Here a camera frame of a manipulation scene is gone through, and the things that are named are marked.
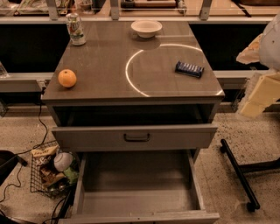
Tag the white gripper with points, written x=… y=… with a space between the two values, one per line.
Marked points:
x=270 y=48

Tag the green 7up can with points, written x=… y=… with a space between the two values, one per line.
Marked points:
x=75 y=29

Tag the white bowl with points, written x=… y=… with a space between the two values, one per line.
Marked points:
x=146 y=28

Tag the grey middle drawer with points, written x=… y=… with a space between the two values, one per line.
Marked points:
x=135 y=138

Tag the grey drawer cabinet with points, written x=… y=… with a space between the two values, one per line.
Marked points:
x=116 y=66

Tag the grey open bottom drawer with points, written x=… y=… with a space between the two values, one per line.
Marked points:
x=138 y=187

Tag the orange fruit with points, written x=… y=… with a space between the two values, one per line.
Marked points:
x=67 y=78

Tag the green snack bag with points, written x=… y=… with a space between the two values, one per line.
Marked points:
x=71 y=174

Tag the white round container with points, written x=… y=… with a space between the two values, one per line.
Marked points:
x=62 y=161

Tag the yellow chip bag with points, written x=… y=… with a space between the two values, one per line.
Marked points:
x=49 y=151

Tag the black object at left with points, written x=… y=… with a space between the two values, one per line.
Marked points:
x=8 y=161

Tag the black wire basket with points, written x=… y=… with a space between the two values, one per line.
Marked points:
x=45 y=179

